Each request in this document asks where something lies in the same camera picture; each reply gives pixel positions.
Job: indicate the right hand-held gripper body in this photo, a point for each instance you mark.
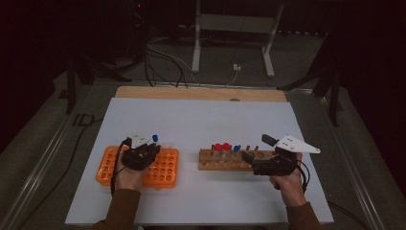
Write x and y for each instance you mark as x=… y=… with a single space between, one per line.
x=274 y=167

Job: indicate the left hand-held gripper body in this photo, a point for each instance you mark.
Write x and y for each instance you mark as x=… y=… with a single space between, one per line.
x=137 y=158

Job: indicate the blue-capped tube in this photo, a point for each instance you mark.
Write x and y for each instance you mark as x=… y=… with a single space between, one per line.
x=155 y=138
x=236 y=148

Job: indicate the orange plastic tube rack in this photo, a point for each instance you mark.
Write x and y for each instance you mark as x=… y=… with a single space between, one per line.
x=164 y=169

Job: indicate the red-capped tube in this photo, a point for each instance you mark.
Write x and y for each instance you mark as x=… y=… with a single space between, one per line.
x=218 y=147
x=226 y=146

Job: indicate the wooden tube rack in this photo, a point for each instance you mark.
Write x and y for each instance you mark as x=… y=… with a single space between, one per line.
x=207 y=156

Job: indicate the person's left hand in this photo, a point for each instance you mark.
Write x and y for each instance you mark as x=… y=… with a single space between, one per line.
x=129 y=179

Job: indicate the person's right hand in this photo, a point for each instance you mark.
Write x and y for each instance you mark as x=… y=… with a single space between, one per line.
x=290 y=190

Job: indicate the white table mat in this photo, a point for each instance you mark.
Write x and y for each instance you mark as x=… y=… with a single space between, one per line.
x=198 y=127

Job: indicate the black tripod stand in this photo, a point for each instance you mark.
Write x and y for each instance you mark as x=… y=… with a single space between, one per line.
x=333 y=102
x=71 y=86

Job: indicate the white plug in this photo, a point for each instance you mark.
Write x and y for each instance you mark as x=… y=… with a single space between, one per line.
x=236 y=67

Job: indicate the power strip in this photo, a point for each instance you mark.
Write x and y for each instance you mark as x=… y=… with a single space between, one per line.
x=301 y=33

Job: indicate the dark equipment rack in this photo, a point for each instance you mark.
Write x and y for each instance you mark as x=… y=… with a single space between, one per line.
x=139 y=28

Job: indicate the grey metal stand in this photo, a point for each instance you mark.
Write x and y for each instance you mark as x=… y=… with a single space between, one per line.
x=236 y=23

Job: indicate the aluminium rail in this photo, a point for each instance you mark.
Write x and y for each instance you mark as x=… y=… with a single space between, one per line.
x=351 y=166
x=41 y=159

